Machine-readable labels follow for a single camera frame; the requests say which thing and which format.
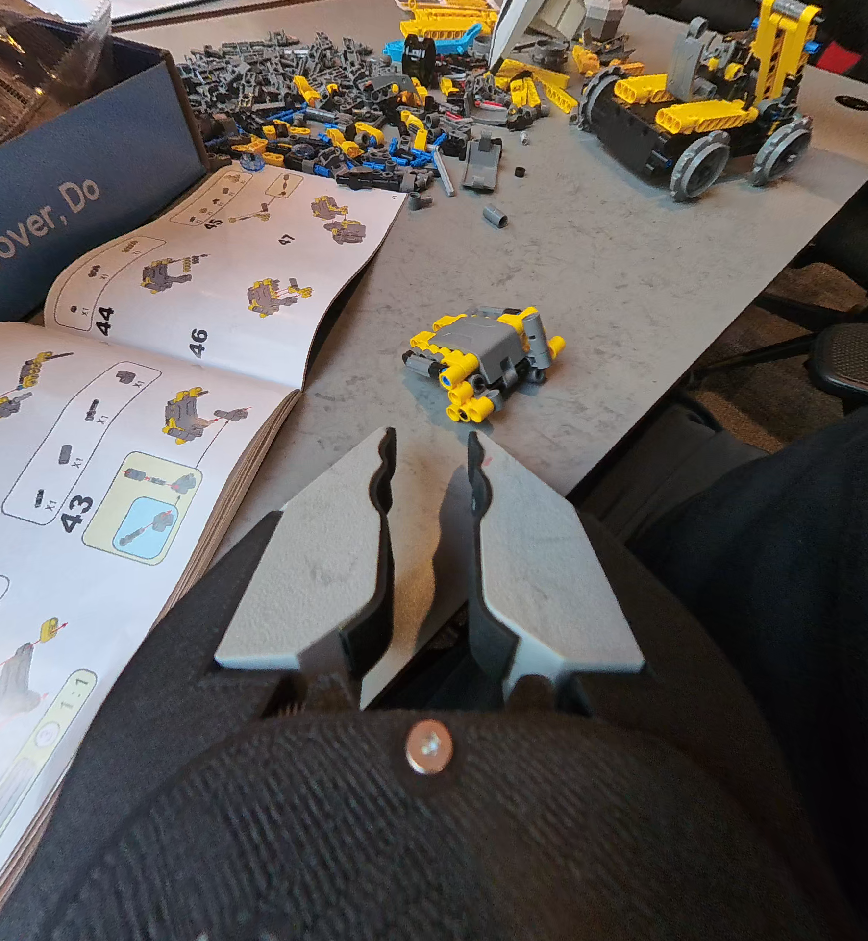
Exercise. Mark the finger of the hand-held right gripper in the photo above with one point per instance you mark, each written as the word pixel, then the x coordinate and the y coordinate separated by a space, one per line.
pixel 511 26
pixel 559 15

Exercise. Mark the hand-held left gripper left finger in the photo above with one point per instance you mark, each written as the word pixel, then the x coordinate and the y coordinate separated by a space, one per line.
pixel 316 581

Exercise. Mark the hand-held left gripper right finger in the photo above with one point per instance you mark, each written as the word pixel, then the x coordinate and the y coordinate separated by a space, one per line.
pixel 551 581

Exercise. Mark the pile of building bricks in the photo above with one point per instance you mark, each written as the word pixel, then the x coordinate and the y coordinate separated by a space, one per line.
pixel 294 103

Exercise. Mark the small yellow grey brick assembly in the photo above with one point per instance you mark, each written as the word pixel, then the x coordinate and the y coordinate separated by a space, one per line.
pixel 478 342

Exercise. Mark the grey desk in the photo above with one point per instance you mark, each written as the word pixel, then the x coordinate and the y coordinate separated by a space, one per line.
pixel 625 257

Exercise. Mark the light grey battery box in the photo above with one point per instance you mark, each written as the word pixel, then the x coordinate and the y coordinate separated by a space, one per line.
pixel 603 18

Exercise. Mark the long yellow brick panel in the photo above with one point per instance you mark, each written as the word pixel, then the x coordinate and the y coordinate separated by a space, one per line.
pixel 441 28
pixel 448 9

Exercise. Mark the black toy tyre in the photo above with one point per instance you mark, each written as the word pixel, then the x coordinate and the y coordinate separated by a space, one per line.
pixel 420 55

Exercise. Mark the grey curved panel piece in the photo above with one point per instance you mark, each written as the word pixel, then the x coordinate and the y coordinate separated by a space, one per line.
pixel 481 158

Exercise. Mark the yellow black brick vehicle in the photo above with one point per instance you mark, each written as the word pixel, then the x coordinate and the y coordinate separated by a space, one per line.
pixel 698 117

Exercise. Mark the small grey tube brick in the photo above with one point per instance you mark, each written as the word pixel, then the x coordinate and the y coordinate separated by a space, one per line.
pixel 494 215

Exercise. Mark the small grey connector brick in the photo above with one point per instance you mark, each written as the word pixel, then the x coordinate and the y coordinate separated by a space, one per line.
pixel 419 200

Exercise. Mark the person's dark sweater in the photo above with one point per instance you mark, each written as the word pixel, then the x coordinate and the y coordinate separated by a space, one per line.
pixel 772 588

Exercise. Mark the open instruction booklet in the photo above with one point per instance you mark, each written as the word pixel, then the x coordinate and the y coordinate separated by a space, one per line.
pixel 331 242

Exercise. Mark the red object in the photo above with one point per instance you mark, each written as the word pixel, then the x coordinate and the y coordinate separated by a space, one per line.
pixel 838 60

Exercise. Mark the black office chair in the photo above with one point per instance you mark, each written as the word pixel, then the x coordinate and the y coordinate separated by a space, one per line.
pixel 860 360

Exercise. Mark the dark blue cardboard box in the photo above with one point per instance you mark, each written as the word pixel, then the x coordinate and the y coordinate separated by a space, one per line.
pixel 73 147

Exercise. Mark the crumpled clear plastic bags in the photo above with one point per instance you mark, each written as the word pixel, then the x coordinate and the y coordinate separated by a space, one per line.
pixel 22 73

